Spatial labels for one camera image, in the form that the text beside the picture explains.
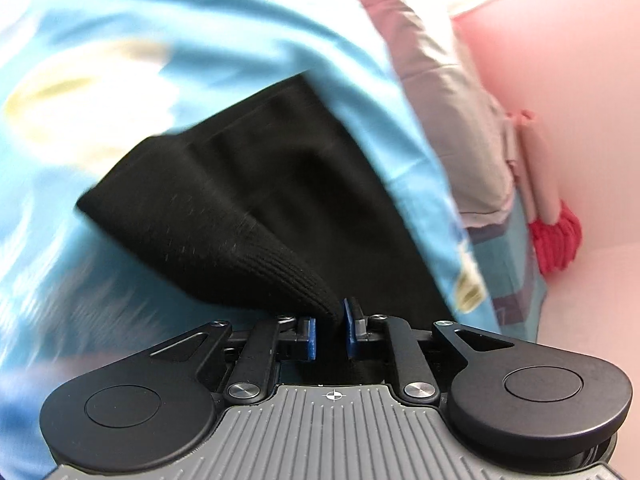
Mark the beige grey pillow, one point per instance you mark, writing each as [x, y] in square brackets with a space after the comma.
[466, 126]

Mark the teal grey patterned pillow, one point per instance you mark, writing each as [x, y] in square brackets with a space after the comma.
[507, 260]

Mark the black knit pants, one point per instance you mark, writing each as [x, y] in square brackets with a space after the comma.
[270, 206]

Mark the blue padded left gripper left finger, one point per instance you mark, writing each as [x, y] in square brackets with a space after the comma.
[305, 347]

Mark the blue floral bed sheet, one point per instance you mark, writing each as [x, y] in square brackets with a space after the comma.
[82, 83]

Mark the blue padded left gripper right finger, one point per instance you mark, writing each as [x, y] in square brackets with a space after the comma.
[355, 323]

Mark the red folded cloth stack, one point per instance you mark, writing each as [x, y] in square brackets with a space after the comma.
[556, 245]

